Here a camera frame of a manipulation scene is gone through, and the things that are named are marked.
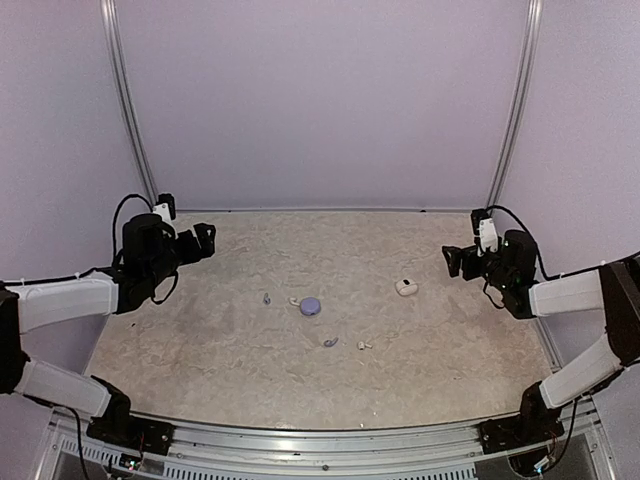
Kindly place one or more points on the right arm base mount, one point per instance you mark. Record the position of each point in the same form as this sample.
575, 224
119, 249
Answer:
507, 433

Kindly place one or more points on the purple round charging case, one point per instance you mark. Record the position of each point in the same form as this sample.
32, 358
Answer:
310, 306

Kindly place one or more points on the left aluminium frame post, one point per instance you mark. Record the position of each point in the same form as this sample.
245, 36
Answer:
110, 22

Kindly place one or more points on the front aluminium rail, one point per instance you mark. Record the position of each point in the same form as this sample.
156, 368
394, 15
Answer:
201, 450

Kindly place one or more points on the cream earbud charging case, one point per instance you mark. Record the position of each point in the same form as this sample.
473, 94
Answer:
406, 287

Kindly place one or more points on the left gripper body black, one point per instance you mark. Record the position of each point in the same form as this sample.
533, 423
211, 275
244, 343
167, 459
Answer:
190, 253

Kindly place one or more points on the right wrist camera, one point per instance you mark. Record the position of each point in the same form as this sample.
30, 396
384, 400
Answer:
485, 234

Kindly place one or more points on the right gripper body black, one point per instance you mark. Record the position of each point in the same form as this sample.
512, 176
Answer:
470, 271

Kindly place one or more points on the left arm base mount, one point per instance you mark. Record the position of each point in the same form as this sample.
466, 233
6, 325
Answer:
140, 434

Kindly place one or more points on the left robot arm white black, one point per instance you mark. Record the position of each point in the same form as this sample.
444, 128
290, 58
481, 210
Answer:
152, 252

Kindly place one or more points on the right aluminium frame post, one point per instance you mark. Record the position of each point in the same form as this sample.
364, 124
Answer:
519, 98

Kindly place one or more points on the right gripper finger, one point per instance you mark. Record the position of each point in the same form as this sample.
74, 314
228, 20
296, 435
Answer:
451, 252
453, 267

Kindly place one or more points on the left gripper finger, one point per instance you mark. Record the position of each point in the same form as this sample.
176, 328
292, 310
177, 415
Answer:
205, 231
207, 247

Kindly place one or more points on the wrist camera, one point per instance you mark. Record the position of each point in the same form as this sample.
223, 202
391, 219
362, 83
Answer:
485, 234
165, 206

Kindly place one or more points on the aluminium frame post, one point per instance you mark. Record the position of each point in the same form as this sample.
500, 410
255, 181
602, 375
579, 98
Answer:
110, 22
519, 98

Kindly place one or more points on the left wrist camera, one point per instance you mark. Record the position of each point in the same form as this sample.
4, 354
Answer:
165, 206

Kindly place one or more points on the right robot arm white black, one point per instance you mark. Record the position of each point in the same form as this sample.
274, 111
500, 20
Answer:
508, 265

